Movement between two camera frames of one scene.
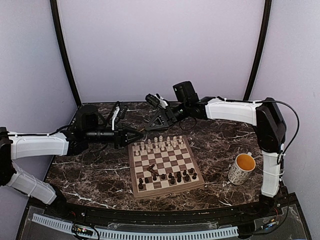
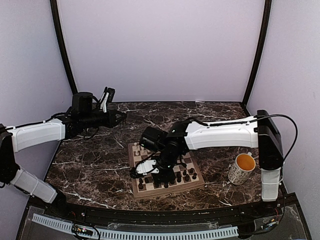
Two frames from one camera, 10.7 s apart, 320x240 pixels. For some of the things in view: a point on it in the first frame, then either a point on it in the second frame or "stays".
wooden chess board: (163, 167) stays
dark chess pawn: (178, 174) stays
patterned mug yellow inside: (244, 164) stays
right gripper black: (165, 118) to (169, 177)
